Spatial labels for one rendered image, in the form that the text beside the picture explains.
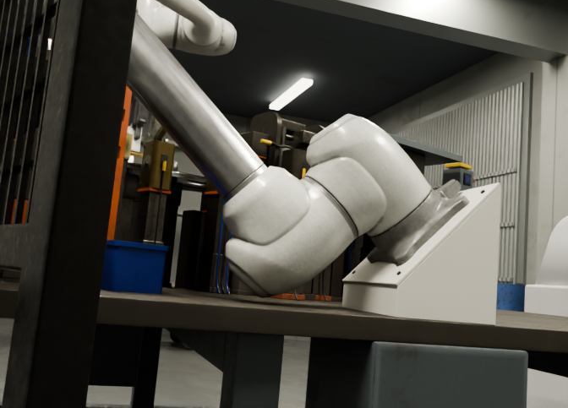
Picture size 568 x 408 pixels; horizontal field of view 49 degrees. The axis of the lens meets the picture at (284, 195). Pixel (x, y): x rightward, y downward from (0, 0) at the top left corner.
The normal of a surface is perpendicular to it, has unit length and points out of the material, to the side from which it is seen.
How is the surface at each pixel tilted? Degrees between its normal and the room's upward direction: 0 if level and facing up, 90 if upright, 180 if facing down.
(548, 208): 90
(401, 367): 90
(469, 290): 90
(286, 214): 90
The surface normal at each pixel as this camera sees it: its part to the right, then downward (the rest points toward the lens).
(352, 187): 0.11, -0.07
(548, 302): -0.97, -0.12
